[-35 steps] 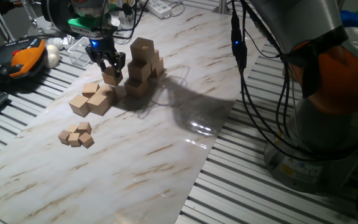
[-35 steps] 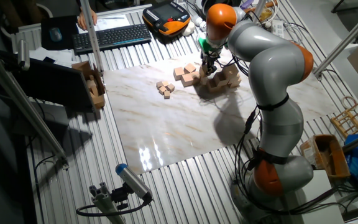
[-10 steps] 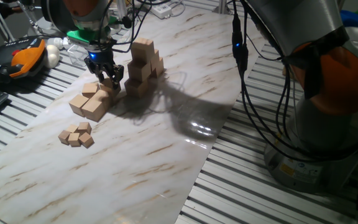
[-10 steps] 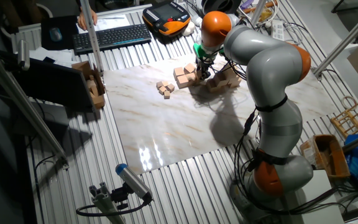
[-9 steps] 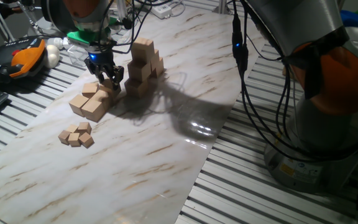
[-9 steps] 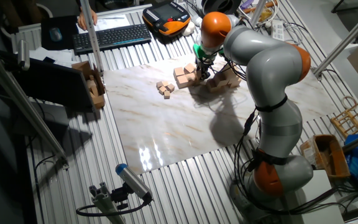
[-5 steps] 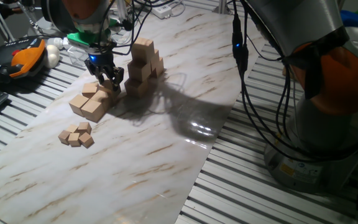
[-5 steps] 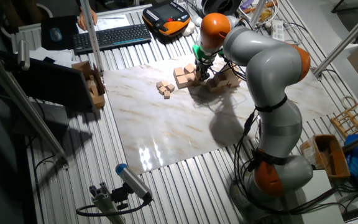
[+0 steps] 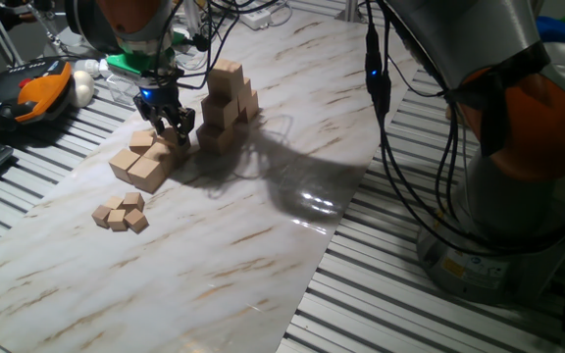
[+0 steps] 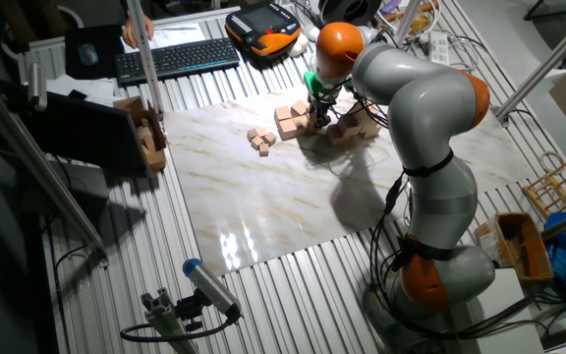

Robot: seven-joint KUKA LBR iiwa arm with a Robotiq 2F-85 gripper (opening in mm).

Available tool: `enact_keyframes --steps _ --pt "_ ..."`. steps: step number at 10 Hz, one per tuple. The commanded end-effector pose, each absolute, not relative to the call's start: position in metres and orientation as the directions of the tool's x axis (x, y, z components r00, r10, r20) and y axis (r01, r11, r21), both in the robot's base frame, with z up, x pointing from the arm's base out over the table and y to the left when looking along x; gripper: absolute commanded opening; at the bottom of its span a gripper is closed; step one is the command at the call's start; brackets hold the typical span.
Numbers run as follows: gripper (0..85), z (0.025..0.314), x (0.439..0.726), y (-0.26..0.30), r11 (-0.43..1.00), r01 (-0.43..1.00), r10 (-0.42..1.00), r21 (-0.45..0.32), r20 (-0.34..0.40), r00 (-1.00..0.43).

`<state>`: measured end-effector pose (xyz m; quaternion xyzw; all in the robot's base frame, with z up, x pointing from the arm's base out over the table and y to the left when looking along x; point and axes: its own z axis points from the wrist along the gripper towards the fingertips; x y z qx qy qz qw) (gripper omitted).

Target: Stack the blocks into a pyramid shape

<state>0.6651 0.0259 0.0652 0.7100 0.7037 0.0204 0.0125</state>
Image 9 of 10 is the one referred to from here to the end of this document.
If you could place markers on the marble pattern mat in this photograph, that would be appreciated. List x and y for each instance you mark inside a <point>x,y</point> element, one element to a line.
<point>214,255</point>

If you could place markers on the green wrist mount flange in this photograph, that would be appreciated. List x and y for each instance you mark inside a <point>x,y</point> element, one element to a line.
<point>130,61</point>

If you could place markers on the small wooden cube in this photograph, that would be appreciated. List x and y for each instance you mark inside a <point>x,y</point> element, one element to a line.
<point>101,216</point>
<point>133,201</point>
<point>117,220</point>
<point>114,202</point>
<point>136,220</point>

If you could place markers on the orange black teach pendant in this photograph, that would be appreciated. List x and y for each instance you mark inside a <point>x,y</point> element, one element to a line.
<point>37,95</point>

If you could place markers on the large wooden cube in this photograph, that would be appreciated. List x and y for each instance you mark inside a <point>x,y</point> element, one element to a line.
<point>211,142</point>
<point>252,108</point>
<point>218,113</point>
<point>223,78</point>
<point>244,95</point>

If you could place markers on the silver orange robot arm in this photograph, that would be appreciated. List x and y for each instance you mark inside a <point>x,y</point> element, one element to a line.
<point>483,39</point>

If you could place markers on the aluminium frame post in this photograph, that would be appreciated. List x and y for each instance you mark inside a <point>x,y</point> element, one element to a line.
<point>191,15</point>
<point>350,11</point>

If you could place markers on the white power strip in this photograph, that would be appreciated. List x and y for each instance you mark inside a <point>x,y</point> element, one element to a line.
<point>257,18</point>

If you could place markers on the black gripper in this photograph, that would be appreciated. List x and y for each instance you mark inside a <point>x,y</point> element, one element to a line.
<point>160,98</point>

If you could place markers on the white egg shaped object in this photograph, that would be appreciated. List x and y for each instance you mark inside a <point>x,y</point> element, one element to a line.
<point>82,88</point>

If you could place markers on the medium wooden cube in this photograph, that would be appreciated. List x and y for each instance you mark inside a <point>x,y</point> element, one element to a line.
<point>145,174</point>
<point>167,138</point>
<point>123,164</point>
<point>161,154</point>
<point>141,141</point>

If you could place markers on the clear plastic cup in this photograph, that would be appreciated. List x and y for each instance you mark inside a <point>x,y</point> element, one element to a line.
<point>121,90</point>

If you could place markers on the white plastic bottle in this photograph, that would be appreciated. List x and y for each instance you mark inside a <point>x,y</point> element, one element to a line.
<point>88,67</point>

